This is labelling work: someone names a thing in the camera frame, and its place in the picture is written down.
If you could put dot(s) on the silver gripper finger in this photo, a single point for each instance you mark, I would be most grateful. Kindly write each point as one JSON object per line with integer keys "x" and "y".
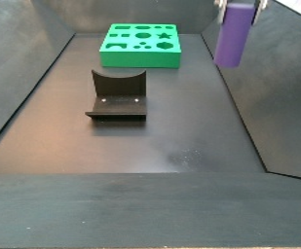
{"x": 259, "y": 5}
{"x": 221, "y": 5}

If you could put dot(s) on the green shape sorter board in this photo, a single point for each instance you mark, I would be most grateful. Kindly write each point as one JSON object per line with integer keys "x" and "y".
{"x": 140, "y": 45}

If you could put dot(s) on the black curved holder stand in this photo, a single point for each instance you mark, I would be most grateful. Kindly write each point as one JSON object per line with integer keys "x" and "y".
{"x": 119, "y": 96}

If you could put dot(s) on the purple cylinder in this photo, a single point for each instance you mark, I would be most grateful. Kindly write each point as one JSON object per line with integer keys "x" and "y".
{"x": 233, "y": 34}

